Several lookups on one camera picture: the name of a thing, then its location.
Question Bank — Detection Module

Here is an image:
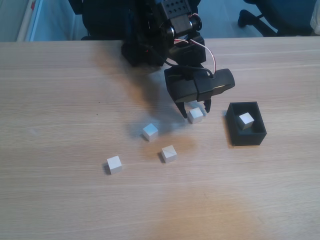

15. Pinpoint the white cube block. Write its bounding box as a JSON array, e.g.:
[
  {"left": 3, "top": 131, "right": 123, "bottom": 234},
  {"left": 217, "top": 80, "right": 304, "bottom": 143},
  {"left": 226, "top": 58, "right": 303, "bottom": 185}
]
[
  {"left": 142, "top": 123, "right": 160, "bottom": 142},
  {"left": 187, "top": 107, "right": 204, "bottom": 125},
  {"left": 104, "top": 155, "right": 123, "bottom": 175},
  {"left": 238, "top": 112, "right": 255, "bottom": 131}
]

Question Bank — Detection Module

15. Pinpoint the white cube with diagonal line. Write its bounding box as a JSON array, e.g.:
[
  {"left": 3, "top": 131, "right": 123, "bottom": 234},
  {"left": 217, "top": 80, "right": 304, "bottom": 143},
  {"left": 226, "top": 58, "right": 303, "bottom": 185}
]
[{"left": 159, "top": 144, "right": 178, "bottom": 164}]

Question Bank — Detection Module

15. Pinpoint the black open box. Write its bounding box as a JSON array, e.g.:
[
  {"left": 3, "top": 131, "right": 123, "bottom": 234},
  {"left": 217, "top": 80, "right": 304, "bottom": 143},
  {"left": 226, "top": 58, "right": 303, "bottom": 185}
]
[{"left": 225, "top": 101, "right": 268, "bottom": 147}]

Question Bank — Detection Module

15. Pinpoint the black oval webcam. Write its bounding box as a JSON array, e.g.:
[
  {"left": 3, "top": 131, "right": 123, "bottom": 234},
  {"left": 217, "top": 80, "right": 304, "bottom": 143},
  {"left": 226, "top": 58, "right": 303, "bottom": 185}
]
[{"left": 165, "top": 68, "right": 236, "bottom": 103}]

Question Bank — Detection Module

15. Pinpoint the black office chair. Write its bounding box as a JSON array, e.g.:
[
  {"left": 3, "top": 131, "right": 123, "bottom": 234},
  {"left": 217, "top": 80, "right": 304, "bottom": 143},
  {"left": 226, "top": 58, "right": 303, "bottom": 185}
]
[{"left": 68, "top": 0, "right": 133, "bottom": 41}]

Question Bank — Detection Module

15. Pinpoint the blue office chair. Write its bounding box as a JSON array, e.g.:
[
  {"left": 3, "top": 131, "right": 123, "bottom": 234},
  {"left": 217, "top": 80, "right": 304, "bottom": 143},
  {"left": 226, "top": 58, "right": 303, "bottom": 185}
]
[{"left": 237, "top": 0, "right": 316, "bottom": 38}]

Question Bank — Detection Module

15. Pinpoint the white board with red mark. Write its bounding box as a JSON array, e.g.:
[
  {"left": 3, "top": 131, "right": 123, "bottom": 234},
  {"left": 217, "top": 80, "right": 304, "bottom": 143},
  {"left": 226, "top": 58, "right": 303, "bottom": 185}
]
[{"left": 16, "top": 0, "right": 43, "bottom": 42}]

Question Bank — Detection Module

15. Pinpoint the black camera cable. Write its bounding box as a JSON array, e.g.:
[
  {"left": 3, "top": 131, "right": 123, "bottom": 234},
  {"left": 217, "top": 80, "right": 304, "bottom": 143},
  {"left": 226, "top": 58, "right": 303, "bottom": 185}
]
[{"left": 164, "top": 57, "right": 216, "bottom": 80}]

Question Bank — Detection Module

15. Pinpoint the red white servo cable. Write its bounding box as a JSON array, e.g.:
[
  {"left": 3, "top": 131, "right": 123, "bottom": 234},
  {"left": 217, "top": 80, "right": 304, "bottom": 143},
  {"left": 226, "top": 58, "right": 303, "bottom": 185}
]
[{"left": 174, "top": 37, "right": 219, "bottom": 75}]

